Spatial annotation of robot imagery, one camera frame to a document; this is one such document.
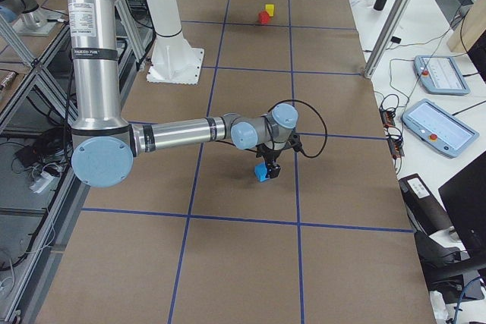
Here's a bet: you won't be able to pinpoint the yellow wooden cube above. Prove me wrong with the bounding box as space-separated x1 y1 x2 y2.
265 4 275 17

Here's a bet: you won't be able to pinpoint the blue wooden cube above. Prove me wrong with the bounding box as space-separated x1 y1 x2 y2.
254 162 269 182

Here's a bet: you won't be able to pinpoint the orange black connector board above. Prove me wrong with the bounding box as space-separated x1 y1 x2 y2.
379 108 405 159

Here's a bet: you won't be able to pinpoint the upper teach pendant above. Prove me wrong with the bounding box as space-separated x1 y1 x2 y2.
414 55 470 96

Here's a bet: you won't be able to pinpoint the aluminium frame post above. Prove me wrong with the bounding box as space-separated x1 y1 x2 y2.
363 0 444 79

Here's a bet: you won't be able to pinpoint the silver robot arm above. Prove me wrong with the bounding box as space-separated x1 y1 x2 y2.
67 0 301 187

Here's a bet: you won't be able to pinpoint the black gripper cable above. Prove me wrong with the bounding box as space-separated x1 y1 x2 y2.
265 99 329 159

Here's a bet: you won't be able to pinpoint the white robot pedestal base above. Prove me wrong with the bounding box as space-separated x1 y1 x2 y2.
146 0 204 85

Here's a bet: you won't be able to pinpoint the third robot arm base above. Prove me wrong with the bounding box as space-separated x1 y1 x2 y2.
1 0 65 36

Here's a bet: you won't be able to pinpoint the red wooden cube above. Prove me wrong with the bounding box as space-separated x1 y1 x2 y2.
258 11 271 25

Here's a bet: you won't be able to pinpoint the blue tape grid lines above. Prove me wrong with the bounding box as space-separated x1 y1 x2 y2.
0 0 415 324

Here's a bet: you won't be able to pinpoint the black box with label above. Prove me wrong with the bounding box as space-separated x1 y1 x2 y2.
399 174 453 235

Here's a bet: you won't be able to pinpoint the lower teach pendant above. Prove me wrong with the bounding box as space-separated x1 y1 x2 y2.
402 99 480 158

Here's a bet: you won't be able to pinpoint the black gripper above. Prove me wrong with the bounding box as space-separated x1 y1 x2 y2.
256 132 302 179

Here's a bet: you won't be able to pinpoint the aluminium side frame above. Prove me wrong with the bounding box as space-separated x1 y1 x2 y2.
0 0 153 321

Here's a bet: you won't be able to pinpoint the teach pendant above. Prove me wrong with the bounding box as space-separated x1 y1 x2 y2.
402 99 480 158
414 55 470 96

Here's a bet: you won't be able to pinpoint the black computer monitor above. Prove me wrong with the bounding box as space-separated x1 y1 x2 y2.
439 158 485 256

